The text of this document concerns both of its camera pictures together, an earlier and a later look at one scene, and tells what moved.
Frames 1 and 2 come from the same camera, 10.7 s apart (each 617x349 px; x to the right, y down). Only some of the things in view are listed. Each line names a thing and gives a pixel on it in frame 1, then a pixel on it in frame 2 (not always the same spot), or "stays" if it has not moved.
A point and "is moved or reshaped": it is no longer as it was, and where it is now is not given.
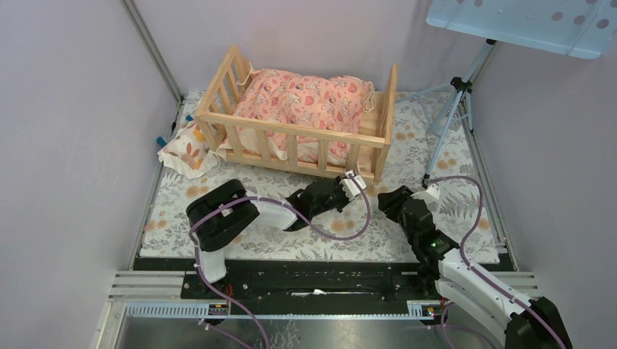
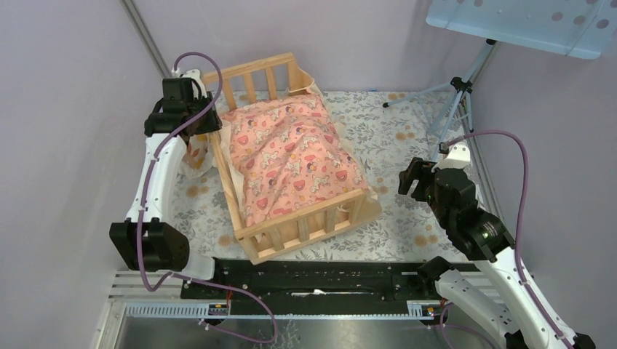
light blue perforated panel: (579, 27) stays
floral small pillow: (188, 155) stays
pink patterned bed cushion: (337, 103) is moved or reshaped
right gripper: (393, 201) → (418, 169)
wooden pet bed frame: (260, 118) → (279, 76)
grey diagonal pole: (153, 50) stays
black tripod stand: (462, 88) stays
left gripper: (339, 184) → (213, 123)
